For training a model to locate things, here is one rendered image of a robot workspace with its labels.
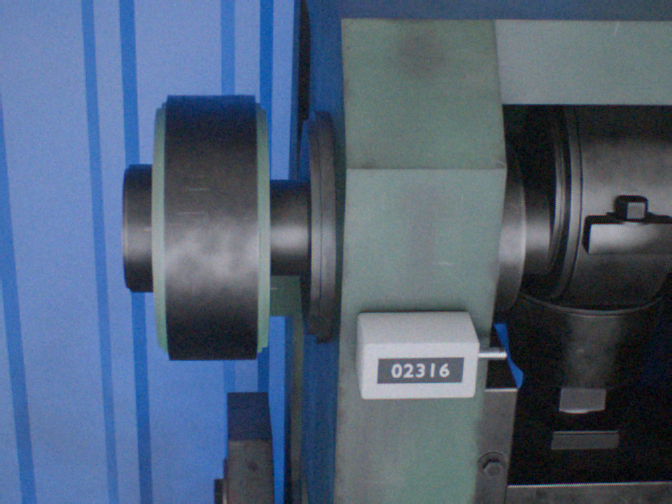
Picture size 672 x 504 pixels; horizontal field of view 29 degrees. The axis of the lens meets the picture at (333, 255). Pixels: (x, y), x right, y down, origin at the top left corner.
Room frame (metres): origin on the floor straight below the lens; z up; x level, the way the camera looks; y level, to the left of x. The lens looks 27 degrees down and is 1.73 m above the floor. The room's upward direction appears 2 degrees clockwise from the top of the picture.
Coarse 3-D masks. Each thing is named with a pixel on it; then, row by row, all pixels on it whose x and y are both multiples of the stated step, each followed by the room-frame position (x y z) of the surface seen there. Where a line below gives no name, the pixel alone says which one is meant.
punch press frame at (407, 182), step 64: (320, 0) 0.95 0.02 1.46; (384, 0) 0.82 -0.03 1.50; (448, 0) 0.83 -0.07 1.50; (512, 0) 0.83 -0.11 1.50; (576, 0) 0.84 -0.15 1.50; (640, 0) 0.85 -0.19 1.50; (320, 64) 0.93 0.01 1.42; (384, 64) 0.76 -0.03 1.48; (448, 64) 0.76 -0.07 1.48; (512, 64) 0.79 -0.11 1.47; (576, 64) 0.79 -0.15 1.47; (640, 64) 0.80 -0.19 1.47; (320, 128) 0.82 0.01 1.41; (384, 128) 0.73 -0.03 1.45; (448, 128) 0.73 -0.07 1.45; (512, 128) 1.26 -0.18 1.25; (320, 192) 0.78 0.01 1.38; (384, 192) 0.71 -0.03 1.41; (448, 192) 0.72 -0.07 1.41; (320, 256) 0.76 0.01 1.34; (384, 256) 0.71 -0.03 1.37; (448, 256) 0.72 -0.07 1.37; (320, 320) 0.76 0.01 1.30; (320, 384) 0.84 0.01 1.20; (640, 384) 0.99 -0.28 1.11; (320, 448) 0.83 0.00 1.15; (384, 448) 0.71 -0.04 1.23; (448, 448) 0.72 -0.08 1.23
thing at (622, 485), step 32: (544, 416) 0.83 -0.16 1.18; (576, 416) 0.84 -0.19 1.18; (608, 416) 0.84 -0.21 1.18; (640, 416) 0.86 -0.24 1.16; (512, 448) 0.81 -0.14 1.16; (544, 448) 0.82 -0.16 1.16; (576, 448) 0.81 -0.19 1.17; (608, 448) 0.82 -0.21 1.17; (640, 448) 0.82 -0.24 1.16; (512, 480) 0.77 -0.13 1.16; (544, 480) 0.78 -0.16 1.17; (576, 480) 0.78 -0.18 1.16; (608, 480) 0.78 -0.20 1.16; (640, 480) 0.78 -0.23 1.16
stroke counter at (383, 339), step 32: (384, 320) 0.70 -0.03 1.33; (416, 320) 0.70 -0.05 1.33; (448, 320) 0.70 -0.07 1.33; (384, 352) 0.67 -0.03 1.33; (416, 352) 0.67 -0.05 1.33; (448, 352) 0.68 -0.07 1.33; (480, 352) 0.70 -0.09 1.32; (384, 384) 0.67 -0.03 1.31; (416, 384) 0.67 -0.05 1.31; (448, 384) 0.68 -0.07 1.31
